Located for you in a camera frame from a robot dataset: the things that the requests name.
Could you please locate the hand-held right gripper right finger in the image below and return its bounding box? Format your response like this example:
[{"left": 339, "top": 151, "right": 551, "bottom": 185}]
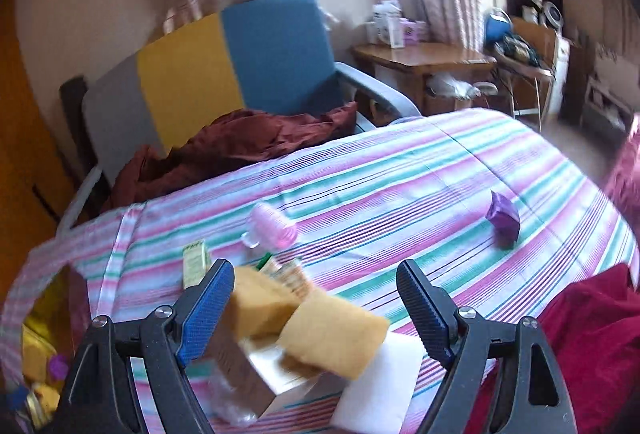
[{"left": 396, "top": 259, "right": 581, "bottom": 434}]

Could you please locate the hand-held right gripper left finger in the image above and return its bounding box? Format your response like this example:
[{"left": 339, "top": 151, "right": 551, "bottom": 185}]
[{"left": 57, "top": 258, "right": 236, "bottom": 434}]

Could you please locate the yellow sponge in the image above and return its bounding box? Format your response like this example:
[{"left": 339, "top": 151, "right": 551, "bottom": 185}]
[
  {"left": 222, "top": 265, "right": 313, "bottom": 355},
  {"left": 276, "top": 288, "right": 392, "bottom": 382}
]

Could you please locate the pink hair roller clip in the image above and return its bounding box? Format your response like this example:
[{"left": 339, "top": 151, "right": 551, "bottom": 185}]
[{"left": 242, "top": 203, "right": 299, "bottom": 251}]

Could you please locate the maroon gold storage box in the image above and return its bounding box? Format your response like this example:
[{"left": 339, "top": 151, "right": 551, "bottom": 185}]
[{"left": 0, "top": 264, "right": 96, "bottom": 434}]

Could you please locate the green label box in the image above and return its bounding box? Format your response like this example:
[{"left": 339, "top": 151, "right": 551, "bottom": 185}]
[{"left": 181, "top": 239, "right": 211, "bottom": 291}]

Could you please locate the white foam block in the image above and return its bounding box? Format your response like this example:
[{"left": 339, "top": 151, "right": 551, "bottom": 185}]
[{"left": 330, "top": 331, "right": 428, "bottom": 431}]

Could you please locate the clear plastic bag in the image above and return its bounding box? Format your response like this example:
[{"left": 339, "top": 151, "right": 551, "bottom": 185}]
[{"left": 207, "top": 364, "right": 261, "bottom": 427}]

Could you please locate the grain snack bar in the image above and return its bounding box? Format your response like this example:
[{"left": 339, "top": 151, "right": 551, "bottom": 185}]
[{"left": 255, "top": 253, "right": 316, "bottom": 302}]

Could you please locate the purple foil packet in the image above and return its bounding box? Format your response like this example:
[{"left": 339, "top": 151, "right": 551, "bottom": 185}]
[{"left": 485, "top": 190, "right": 521, "bottom": 249}]

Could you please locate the striped bed sheet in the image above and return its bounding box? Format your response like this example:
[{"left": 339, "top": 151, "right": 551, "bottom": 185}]
[{"left": 0, "top": 108, "right": 640, "bottom": 434}]

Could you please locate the red cloth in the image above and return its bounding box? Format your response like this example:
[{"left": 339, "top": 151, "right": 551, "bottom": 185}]
[{"left": 465, "top": 263, "right": 640, "bottom": 434}]

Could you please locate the brown cloth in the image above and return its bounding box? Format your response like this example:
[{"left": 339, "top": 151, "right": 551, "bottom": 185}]
[{"left": 111, "top": 101, "right": 358, "bottom": 212}]

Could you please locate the white plastic bag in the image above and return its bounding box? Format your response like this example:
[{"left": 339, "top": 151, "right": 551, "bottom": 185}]
[{"left": 429, "top": 73, "right": 481, "bottom": 101}]

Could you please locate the pink cloth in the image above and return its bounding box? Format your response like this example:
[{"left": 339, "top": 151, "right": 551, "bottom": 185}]
[{"left": 600, "top": 114, "right": 640, "bottom": 235}]

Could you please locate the wooden side table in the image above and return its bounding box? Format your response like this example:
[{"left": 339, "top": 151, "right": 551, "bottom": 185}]
[{"left": 350, "top": 41, "right": 498, "bottom": 117}]

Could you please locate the blue yellow grey armchair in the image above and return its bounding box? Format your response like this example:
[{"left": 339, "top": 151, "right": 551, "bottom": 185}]
[{"left": 57, "top": 0, "right": 423, "bottom": 230}]

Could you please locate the pink box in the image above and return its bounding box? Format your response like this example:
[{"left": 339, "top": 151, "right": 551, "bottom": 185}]
[{"left": 402, "top": 19, "right": 428, "bottom": 46}]

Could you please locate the white printed box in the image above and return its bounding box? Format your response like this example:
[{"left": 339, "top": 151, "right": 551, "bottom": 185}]
[{"left": 365, "top": 0, "right": 407, "bottom": 50}]

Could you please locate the blue bag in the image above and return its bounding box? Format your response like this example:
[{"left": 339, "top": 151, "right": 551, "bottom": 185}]
[{"left": 484, "top": 11, "right": 513, "bottom": 47}]

